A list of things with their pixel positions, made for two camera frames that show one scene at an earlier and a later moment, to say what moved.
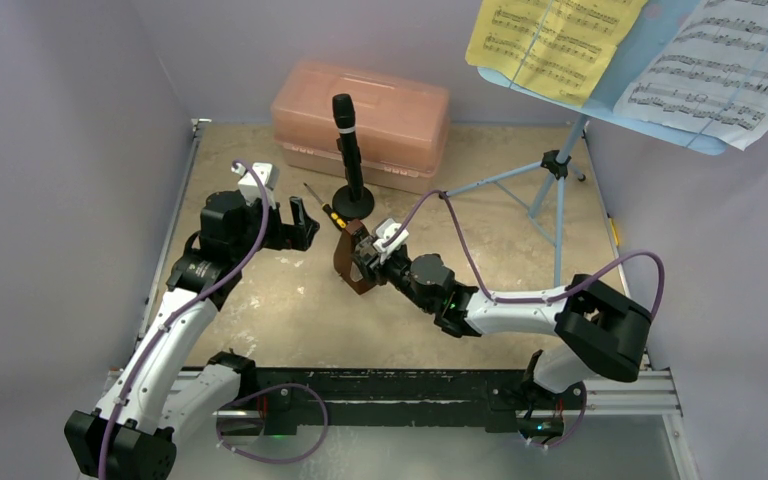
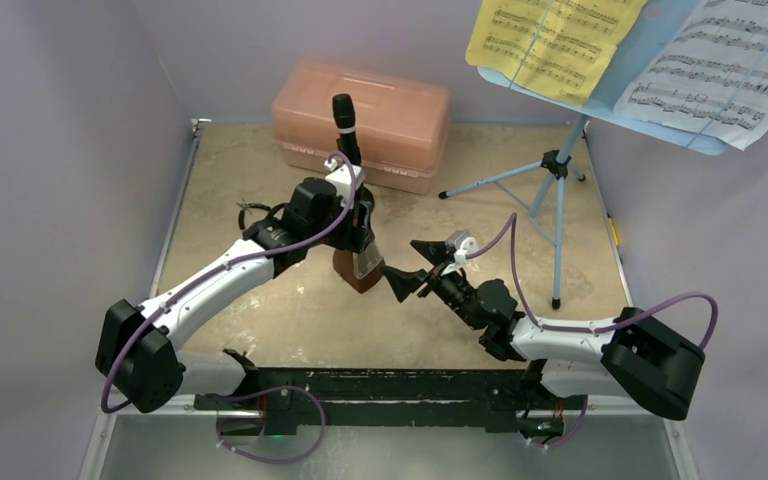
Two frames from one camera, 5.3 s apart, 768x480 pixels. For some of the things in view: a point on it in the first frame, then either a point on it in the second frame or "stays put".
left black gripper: [295, 236] -> [355, 237]
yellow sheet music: [562, 46] stays put
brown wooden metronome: [343, 249] stays put
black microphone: [344, 110] stays put
